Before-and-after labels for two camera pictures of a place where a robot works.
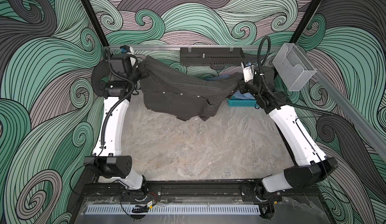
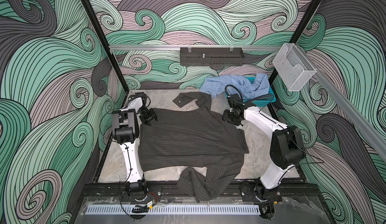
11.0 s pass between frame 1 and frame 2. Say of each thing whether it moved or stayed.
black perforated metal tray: stayed
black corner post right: stayed
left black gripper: moved
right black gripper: moved
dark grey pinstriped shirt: moved
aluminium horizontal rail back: stayed
